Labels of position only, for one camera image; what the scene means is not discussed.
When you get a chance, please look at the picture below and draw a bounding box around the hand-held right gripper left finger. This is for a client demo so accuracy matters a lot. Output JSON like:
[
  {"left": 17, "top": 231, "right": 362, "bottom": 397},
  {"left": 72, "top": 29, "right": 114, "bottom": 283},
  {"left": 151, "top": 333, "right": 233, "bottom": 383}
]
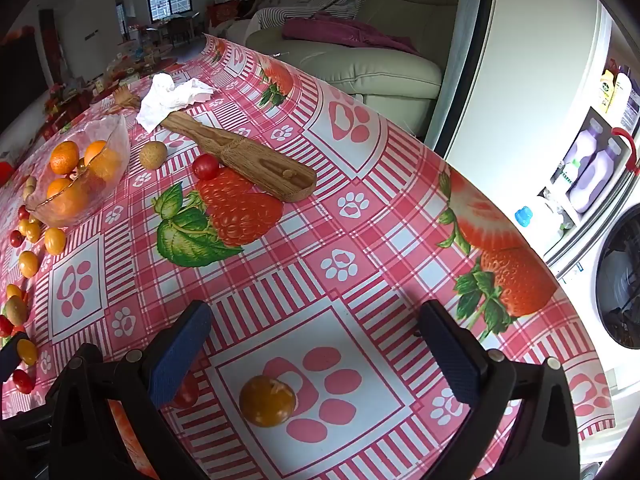
[{"left": 46, "top": 301, "right": 215, "bottom": 480}]

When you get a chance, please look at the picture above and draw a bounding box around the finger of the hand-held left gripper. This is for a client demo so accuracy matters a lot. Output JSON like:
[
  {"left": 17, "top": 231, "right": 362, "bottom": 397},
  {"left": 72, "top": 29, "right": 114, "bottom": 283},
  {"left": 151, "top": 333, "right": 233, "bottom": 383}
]
[{"left": 0, "top": 332, "right": 30, "bottom": 384}]

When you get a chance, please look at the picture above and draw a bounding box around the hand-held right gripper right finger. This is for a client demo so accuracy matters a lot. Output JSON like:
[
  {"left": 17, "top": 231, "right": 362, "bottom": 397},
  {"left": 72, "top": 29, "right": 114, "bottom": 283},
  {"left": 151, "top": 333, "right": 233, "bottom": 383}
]
[{"left": 417, "top": 301, "right": 582, "bottom": 480}]

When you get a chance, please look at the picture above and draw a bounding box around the dark orange kumquat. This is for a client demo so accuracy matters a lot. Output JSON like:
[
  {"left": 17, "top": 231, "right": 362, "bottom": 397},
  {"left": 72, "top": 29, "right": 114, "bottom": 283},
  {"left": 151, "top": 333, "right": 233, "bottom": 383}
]
[{"left": 238, "top": 374, "right": 297, "bottom": 429}]

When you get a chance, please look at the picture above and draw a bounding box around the white washing machine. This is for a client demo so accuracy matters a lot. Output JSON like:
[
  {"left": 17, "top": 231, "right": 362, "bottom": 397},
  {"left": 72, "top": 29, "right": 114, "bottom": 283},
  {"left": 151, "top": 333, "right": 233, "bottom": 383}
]
[{"left": 542, "top": 200, "right": 640, "bottom": 466}]

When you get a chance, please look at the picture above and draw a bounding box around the pink checked tablecloth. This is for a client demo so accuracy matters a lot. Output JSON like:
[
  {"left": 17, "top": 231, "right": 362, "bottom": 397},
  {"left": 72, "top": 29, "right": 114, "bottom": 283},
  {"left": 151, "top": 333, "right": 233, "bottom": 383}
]
[{"left": 0, "top": 34, "right": 618, "bottom": 480}]

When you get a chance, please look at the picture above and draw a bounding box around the long wooden paddle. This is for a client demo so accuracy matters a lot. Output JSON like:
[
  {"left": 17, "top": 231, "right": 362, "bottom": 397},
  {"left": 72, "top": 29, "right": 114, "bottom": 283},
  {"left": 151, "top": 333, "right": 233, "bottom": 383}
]
[{"left": 111, "top": 86, "right": 317, "bottom": 204}]

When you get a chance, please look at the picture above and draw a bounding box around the clear glass bowl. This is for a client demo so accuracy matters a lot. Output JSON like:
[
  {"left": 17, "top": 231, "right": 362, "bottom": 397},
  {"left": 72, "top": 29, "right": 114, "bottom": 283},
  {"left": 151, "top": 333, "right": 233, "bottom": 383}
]
[{"left": 24, "top": 113, "right": 132, "bottom": 228}]

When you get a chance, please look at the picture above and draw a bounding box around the purple bottle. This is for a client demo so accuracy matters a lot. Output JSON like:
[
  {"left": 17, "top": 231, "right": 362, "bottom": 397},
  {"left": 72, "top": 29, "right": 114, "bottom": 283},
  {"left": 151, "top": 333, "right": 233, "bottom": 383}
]
[
  {"left": 562, "top": 120, "right": 603, "bottom": 183},
  {"left": 570, "top": 137, "right": 623, "bottom": 213}
]

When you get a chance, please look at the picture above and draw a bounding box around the crumpled white tissue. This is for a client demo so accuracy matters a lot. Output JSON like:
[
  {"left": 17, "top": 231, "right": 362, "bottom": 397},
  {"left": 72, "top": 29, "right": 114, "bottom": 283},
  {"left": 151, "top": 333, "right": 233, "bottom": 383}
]
[{"left": 136, "top": 73, "right": 216, "bottom": 132}]

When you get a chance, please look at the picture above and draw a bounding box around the black television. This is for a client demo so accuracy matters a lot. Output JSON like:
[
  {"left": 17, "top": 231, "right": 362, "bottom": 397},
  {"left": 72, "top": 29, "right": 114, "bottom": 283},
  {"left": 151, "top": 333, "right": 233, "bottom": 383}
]
[{"left": 0, "top": 32, "right": 55, "bottom": 133}]

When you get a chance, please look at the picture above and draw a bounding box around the pile of snack packets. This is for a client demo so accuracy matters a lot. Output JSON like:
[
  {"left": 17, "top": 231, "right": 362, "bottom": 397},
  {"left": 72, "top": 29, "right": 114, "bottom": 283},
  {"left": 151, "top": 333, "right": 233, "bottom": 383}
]
[{"left": 50, "top": 42, "right": 176, "bottom": 111}]

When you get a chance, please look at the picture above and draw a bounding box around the cream leather sofa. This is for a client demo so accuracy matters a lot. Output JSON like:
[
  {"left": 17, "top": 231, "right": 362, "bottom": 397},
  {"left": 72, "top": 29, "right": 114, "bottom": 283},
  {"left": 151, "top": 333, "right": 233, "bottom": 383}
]
[{"left": 245, "top": 0, "right": 463, "bottom": 141}]

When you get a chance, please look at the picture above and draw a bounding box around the white bottle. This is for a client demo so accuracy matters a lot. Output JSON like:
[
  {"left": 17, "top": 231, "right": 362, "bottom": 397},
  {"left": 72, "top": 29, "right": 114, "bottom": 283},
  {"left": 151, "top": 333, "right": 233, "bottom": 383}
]
[{"left": 612, "top": 72, "right": 640, "bottom": 131}]

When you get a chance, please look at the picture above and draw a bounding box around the yellow green bottle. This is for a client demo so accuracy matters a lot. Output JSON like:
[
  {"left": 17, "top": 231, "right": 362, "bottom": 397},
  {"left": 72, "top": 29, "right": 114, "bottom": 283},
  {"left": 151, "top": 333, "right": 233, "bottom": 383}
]
[{"left": 597, "top": 67, "right": 618, "bottom": 113}]

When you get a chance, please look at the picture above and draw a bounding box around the dining table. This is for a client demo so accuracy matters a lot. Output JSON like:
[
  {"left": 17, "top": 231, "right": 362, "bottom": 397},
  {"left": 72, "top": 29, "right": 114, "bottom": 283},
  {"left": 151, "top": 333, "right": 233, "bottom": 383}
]
[{"left": 150, "top": 12, "right": 201, "bottom": 48}]

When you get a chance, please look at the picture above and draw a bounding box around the red cushion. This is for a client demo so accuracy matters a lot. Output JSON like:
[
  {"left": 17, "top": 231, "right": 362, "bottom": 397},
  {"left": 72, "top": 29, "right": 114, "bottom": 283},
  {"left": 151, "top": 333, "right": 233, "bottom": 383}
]
[{"left": 207, "top": 2, "right": 242, "bottom": 28}]

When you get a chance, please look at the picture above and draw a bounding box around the purple cloth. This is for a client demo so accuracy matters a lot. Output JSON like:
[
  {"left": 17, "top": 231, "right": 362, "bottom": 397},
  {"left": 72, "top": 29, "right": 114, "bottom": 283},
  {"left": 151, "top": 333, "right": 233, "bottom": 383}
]
[{"left": 281, "top": 14, "right": 421, "bottom": 56}]

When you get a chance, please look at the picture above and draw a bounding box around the window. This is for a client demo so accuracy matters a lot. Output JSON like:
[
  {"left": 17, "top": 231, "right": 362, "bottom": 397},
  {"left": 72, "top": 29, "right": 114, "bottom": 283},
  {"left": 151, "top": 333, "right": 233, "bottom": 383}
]
[{"left": 146, "top": 0, "right": 193, "bottom": 23}]

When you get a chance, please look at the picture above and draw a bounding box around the sliding door frame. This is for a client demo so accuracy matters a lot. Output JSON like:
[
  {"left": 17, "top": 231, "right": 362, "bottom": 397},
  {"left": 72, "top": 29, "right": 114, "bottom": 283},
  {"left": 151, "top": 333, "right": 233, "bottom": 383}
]
[{"left": 431, "top": 0, "right": 501, "bottom": 157}]

